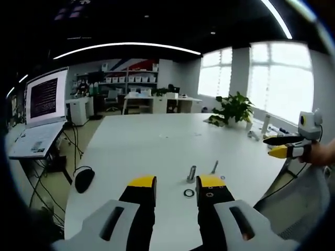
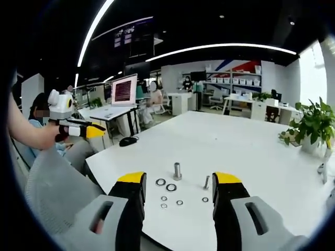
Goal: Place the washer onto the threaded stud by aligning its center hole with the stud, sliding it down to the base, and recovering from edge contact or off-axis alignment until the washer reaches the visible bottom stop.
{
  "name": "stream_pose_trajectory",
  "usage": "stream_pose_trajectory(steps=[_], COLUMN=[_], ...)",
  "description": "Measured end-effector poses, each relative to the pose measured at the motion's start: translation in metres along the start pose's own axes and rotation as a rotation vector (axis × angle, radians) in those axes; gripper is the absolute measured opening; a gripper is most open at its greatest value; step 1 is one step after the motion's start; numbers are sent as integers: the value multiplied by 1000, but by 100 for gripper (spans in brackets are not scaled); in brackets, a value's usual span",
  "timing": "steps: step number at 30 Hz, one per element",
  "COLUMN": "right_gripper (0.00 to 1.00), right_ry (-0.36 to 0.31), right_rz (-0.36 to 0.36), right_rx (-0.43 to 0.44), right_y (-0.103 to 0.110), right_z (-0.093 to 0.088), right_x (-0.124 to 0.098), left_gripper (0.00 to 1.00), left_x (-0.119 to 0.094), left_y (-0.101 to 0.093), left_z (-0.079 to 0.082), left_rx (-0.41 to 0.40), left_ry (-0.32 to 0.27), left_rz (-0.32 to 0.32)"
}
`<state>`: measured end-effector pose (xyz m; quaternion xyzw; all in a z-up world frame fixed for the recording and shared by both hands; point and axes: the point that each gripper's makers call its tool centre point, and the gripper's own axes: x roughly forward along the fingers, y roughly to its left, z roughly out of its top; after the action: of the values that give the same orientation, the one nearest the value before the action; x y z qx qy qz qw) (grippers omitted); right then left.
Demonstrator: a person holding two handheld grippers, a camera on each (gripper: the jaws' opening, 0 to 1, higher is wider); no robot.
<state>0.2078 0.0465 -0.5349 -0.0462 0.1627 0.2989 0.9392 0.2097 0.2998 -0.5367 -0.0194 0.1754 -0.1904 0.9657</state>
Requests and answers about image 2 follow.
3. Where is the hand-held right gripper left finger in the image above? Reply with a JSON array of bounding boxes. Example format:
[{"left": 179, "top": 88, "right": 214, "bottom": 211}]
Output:
[{"left": 56, "top": 171, "right": 147, "bottom": 251}]

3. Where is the white office chair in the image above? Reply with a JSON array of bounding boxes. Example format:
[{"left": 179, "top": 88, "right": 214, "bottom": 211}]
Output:
[{"left": 208, "top": 88, "right": 227, "bottom": 111}]

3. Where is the shelf with white bins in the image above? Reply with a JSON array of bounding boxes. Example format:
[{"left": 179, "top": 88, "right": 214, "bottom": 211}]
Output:
[{"left": 205, "top": 64, "right": 263, "bottom": 94}]

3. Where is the black monitor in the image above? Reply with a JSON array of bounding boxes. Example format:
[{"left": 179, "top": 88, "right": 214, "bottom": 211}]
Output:
[{"left": 190, "top": 71, "right": 207, "bottom": 82}]

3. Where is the long ceiling light strip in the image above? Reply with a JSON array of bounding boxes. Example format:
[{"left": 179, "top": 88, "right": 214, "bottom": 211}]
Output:
[{"left": 145, "top": 43, "right": 298, "bottom": 63}]

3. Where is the small green desk plant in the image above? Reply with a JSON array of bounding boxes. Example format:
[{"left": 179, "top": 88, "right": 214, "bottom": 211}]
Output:
[{"left": 252, "top": 91, "right": 273, "bottom": 102}]

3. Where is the hanging dark display screen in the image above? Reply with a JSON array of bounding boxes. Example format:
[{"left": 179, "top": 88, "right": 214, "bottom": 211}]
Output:
[{"left": 113, "top": 22, "right": 155, "bottom": 58}]

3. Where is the long white desk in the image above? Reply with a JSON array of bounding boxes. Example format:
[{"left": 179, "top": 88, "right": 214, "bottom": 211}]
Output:
[{"left": 222, "top": 94, "right": 302, "bottom": 126}]

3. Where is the white office desk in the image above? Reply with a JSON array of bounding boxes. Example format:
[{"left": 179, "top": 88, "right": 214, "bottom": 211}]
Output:
[{"left": 77, "top": 103, "right": 142, "bottom": 151}]

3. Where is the grey mesh office chair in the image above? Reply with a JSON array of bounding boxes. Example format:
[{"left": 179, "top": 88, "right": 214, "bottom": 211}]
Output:
[{"left": 25, "top": 149, "right": 108, "bottom": 237}]

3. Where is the curved ceiling light strip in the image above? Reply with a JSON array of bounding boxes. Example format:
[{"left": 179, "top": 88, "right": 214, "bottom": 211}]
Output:
[{"left": 77, "top": 0, "right": 116, "bottom": 68}]

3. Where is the white cabinet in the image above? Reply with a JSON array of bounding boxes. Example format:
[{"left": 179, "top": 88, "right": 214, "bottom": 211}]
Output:
[{"left": 167, "top": 92, "right": 197, "bottom": 116}]

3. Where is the lit computer monitor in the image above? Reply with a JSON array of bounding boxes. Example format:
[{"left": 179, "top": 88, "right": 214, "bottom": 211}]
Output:
[{"left": 110, "top": 73, "right": 138, "bottom": 107}]

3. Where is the large metal threaded stud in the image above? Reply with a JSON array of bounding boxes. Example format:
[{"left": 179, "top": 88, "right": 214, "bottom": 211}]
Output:
[{"left": 172, "top": 162, "right": 183, "bottom": 181}]

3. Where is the white and yellow object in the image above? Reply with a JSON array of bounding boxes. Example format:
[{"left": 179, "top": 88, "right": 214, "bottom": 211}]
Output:
[{"left": 317, "top": 141, "right": 332, "bottom": 185}]

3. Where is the potted green plant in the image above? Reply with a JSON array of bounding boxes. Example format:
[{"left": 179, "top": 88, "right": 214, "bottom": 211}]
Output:
[{"left": 277, "top": 97, "right": 335, "bottom": 154}]

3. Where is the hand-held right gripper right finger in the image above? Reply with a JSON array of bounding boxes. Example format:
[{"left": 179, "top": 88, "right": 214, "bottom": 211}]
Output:
[{"left": 211, "top": 172, "right": 312, "bottom": 251}]

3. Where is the black computer mouse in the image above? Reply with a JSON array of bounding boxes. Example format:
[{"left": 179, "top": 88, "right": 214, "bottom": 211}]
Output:
[{"left": 119, "top": 136, "right": 139, "bottom": 147}]

